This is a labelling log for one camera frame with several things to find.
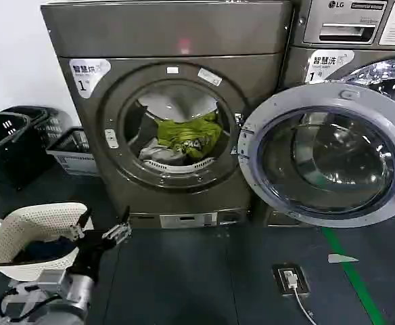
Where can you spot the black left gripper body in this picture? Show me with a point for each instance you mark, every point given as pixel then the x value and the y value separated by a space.
pixel 90 252

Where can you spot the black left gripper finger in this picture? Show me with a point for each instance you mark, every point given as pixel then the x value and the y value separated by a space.
pixel 78 229
pixel 119 232

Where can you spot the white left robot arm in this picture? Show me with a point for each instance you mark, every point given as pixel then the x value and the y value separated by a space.
pixel 69 294

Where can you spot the dark blue clothes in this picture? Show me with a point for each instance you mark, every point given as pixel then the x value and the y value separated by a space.
pixel 48 250

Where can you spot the white perforated laundry basket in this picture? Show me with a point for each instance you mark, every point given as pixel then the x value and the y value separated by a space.
pixel 31 223

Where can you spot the grey plastic crate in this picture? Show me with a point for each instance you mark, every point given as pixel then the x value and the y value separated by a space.
pixel 72 159

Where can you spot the white grey garment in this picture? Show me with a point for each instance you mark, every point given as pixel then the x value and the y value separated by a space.
pixel 157 153

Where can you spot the dark grey garment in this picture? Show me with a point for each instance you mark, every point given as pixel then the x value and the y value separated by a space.
pixel 144 126

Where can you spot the black plastic laundry basket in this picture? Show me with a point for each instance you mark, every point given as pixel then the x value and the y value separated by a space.
pixel 4 145
pixel 53 116

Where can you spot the green garment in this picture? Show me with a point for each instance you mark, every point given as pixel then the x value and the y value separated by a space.
pixel 184 132

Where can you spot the metal floor socket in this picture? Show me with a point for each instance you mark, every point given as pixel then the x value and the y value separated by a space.
pixel 280 284

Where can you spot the grey dryer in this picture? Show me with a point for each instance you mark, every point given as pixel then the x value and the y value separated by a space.
pixel 184 34

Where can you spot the white paper scrap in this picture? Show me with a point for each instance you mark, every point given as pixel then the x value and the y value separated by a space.
pixel 339 258

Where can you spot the green floor tape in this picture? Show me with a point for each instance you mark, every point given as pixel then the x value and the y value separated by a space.
pixel 353 277

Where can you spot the grey washer with steel drum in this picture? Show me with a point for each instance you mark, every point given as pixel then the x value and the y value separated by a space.
pixel 297 71

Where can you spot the round glass dryer door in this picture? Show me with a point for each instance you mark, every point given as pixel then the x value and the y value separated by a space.
pixel 319 98

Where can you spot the grey machine with detergent drawer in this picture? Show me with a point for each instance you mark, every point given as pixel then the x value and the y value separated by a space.
pixel 346 17

